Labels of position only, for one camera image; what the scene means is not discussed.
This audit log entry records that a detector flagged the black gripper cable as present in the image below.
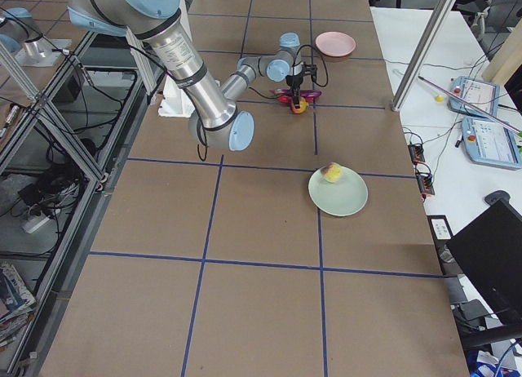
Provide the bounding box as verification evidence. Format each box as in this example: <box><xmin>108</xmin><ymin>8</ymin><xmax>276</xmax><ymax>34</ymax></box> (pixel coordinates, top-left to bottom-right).
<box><xmin>246</xmin><ymin>44</ymin><xmax>330</xmax><ymax>100</ymax></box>

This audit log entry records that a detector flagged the blue teach pendant near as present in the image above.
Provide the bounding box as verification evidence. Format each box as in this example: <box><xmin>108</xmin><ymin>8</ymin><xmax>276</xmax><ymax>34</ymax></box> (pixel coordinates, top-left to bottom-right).
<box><xmin>461</xmin><ymin>116</ymin><xmax>521</xmax><ymax>170</ymax></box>

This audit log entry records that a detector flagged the stack of books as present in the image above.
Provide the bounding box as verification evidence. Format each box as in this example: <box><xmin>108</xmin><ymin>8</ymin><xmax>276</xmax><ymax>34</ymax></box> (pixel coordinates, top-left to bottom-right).
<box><xmin>1</xmin><ymin>260</ymin><xmax>37</xmax><ymax>351</ymax></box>

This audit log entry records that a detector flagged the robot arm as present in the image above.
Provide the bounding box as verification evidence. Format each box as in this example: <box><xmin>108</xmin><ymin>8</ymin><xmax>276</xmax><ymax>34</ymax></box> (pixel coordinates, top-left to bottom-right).
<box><xmin>69</xmin><ymin>0</ymin><xmax>316</xmax><ymax>151</ymax></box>
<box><xmin>1</xmin><ymin>7</ymin><xmax>48</xmax><ymax>60</ymax></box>

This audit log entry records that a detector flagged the green plate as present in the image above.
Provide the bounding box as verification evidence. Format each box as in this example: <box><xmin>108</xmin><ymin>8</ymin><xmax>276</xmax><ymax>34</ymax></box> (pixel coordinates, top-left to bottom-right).
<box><xmin>308</xmin><ymin>166</ymin><xmax>369</xmax><ymax>216</ymax></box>

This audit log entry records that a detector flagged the red chili pepper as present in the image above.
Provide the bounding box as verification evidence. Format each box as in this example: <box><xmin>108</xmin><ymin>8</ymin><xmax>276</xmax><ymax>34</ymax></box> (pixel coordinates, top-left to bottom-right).
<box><xmin>277</xmin><ymin>95</ymin><xmax>293</xmax><ymax>104</ymax></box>

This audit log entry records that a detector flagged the blue teach pendant far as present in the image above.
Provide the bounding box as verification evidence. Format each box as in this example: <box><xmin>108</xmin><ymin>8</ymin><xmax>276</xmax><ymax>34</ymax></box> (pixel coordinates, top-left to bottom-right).
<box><xmin>449</xmin><ymin>76</ymin><xmax>500</xmax><ymax>117</ymax></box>

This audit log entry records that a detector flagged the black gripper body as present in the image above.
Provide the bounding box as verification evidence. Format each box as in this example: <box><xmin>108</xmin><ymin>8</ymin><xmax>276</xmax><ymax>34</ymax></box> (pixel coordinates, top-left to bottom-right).
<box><xmin>285</xmin><ymin>62</ymin><xmax>317</xmax><ymax>92</ymax></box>

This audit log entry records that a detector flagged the black monitor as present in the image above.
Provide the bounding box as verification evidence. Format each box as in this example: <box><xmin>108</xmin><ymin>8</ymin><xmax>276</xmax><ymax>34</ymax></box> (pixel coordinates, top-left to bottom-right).
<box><xmin>447</xmin><ymin>200</ymin><xmax>521</xmax><ymax>324</ymax></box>

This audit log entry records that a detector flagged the purple eggplant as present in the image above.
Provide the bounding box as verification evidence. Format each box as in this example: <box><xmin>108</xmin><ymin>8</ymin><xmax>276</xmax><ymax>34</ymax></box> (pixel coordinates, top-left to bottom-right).
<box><xmin>270</xmin><ymin>88</ymin><xmax>322</xmax><ymax>103</ymax></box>

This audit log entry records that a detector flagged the green pink peach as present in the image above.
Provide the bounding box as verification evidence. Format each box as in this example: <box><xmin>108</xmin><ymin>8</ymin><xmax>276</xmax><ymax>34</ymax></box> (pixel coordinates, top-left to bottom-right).
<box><xmin>320</xmin><ymin>162</ymin><xmax>343</xmax><ymax>184</ymax></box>

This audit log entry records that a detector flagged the pink plate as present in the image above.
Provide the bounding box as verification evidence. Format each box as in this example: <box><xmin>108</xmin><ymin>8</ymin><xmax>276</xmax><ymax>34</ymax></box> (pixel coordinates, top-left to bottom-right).
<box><xmin>315</xmin><ymin>31</ymin><xmax>356</xmax><ymax>57</ymax></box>

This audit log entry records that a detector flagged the blue teach pendant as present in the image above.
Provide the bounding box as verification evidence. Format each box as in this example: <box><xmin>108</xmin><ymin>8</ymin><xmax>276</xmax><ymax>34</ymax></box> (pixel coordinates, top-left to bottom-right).
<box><xmin>449</xmin><ymin>76</ymin><xmax>500</xmax><ymax>117</ymax></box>
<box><xmin>461</xmin><ymin>116</ymin><xmax>521</xmax><ymax>170</ymax></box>

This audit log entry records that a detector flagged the orange circuit board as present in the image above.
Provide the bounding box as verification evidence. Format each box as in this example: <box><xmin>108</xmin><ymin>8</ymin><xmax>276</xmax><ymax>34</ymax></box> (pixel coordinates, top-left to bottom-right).
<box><xmin>408</xmin><ymin>143</ymin><xmax>436</xmax><ymax>200</ymax></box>

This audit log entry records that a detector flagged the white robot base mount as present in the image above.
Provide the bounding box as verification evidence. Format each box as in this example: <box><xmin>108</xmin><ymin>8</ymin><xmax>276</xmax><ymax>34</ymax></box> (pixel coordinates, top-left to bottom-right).
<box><xmin>157</xmin><ymin>9</ymin><xmax>195</xmax><ymax>119</ymax></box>

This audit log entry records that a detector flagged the aluminium frame post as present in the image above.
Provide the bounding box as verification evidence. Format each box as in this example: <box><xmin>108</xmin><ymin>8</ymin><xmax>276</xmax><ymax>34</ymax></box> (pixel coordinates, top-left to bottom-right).
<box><xmin>391</xmin><ymin>0</ymin><xmax>456</xmax><ymax>112</ymax></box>

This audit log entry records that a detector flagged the red yellow pomegranate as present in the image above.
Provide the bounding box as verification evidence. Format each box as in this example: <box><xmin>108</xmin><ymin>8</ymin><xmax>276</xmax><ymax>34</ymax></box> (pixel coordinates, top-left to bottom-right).
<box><xmin>290</xmin><ymin>97</ymin><xmax>308</xmax><ymax>114</ymax></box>

